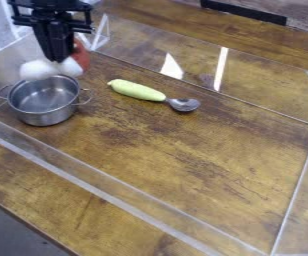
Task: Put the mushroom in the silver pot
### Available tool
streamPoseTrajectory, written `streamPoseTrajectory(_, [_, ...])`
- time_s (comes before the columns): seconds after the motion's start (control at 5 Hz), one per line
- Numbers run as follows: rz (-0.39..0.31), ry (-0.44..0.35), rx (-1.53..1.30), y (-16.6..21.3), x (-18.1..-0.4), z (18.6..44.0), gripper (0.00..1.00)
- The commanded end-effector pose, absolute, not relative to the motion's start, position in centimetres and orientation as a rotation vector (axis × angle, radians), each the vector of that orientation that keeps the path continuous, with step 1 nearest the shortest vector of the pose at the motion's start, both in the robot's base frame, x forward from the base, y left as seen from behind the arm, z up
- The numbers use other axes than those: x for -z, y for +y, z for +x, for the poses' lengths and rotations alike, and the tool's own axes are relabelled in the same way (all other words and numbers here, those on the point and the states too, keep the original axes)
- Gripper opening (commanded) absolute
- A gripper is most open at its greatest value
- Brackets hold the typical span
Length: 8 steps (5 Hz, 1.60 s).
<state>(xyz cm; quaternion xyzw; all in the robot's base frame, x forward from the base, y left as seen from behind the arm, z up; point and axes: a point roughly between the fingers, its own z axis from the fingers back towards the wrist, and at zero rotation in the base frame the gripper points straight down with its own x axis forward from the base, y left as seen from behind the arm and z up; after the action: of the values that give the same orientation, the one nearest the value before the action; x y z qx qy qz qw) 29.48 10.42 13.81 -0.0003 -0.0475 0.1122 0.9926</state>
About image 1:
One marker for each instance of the black bar in background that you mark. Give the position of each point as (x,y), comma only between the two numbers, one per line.
(244,12)

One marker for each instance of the red and white plush mushroom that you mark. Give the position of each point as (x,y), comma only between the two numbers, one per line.
(73,66)

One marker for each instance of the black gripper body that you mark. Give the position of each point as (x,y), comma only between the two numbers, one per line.
(72,12)

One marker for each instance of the clear acrylic enclosure wall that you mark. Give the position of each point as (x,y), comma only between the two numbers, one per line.
(137,180)

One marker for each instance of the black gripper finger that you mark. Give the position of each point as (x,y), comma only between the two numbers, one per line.
(42,37)
(62,40)

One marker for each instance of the silver metal pot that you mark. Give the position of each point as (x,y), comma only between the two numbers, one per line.
(46,102)

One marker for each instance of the spoon with green handle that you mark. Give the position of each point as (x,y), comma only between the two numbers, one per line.
(143,92)

